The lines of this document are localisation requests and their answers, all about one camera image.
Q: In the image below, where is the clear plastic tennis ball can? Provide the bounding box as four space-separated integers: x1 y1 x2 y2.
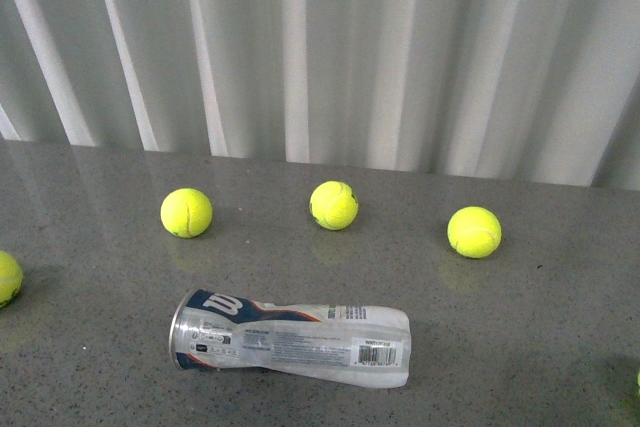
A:
168 289 412 389

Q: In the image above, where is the yellow tennis ball centre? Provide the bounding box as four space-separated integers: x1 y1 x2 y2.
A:
309 181 359 231

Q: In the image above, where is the yellow tennis ball far left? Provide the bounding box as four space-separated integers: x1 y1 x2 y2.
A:
0 251 23 307

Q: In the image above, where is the white pleated curtain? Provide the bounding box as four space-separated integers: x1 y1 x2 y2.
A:
1 0 639 190

